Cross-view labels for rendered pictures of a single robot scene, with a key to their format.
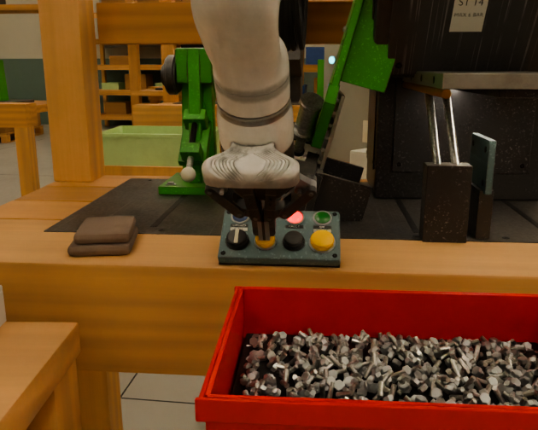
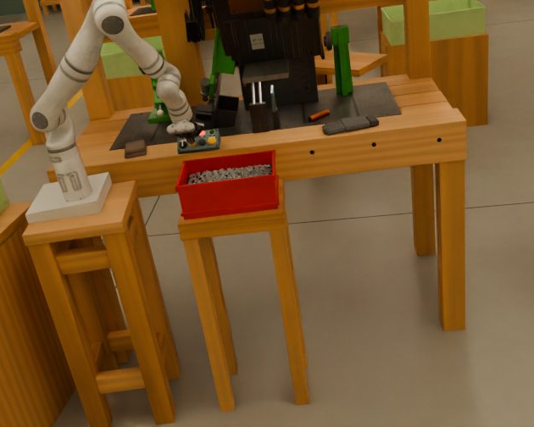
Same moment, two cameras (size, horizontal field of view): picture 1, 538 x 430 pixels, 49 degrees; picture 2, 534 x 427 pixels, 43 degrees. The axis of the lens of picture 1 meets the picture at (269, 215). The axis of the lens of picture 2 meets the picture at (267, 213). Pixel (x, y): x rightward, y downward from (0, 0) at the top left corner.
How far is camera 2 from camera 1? 171 cm
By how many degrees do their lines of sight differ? 12
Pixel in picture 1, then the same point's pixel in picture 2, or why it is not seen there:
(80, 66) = not seen: hidden behind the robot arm
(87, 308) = (136, 175)
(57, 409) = (136, 207)
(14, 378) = (125, 196)
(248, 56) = (174, 102)
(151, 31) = not seen: hidden behind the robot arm
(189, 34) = (146, 32)
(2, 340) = (114, 188)
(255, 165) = (181, 126)
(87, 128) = (103, 91)
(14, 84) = not seen: outside the picture
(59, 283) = (124, 169)
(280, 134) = (187, 116)
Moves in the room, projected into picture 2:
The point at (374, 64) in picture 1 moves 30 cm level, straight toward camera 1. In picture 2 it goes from (227, 63) to (213, 88)
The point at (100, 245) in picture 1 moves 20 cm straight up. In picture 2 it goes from (135, 153) to (122, 100)
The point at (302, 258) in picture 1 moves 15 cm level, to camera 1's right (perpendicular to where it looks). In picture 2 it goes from (205, 147) to (247, 141)
